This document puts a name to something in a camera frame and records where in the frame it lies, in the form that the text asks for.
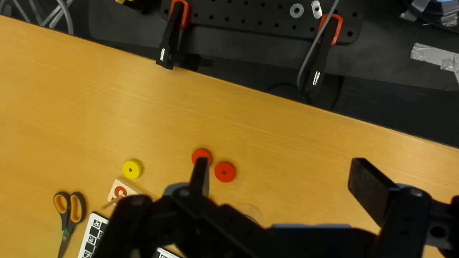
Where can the small white metal tab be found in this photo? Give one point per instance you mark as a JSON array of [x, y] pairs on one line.
[[315, 9]]

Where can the wooden number peg board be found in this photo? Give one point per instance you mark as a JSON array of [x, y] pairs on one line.
[[114, 185]]

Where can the silver metal washer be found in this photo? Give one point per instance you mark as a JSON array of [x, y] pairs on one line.
[[291, 9]]

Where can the gray duct tape strip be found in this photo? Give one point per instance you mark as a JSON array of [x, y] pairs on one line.
[[437, 55]]

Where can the black orange bar clamp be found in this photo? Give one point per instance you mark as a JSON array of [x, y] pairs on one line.
[[167, 43], [321, 62]]

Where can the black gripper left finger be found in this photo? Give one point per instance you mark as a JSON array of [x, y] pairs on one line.
[[157, 224]]

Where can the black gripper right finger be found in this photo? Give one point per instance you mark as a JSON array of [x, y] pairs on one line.
[[406, 215]]

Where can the black white checkerboard calibration board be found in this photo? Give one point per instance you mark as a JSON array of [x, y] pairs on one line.
[[93, 234]]

